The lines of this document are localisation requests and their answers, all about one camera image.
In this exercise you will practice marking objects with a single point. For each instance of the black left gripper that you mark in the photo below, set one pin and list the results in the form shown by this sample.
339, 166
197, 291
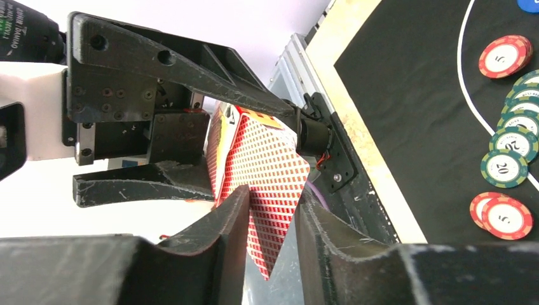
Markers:
131, 91

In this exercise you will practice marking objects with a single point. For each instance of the green chip row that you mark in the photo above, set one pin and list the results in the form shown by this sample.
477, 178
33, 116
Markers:
514, 144

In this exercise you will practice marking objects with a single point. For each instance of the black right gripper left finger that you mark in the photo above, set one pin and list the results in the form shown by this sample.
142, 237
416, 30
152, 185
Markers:
203, 264

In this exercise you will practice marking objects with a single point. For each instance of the black poker felt mat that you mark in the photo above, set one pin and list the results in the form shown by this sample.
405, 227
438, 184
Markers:
412, 73

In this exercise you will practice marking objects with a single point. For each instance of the blue small blind button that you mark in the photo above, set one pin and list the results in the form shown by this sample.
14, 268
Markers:
529, 6

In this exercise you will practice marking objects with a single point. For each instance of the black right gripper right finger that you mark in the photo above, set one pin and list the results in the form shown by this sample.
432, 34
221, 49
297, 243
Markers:
340, 265

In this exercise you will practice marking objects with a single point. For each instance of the red playing card box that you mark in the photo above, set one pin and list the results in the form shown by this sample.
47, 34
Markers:
222, 131

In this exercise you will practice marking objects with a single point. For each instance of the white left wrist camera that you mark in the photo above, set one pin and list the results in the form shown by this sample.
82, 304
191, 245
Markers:
31, 114

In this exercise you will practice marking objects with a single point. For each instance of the red poker chip stack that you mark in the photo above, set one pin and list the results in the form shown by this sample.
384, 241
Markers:
501, 215

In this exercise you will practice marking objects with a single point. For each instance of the red playing card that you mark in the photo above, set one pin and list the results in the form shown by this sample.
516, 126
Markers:
264, 158

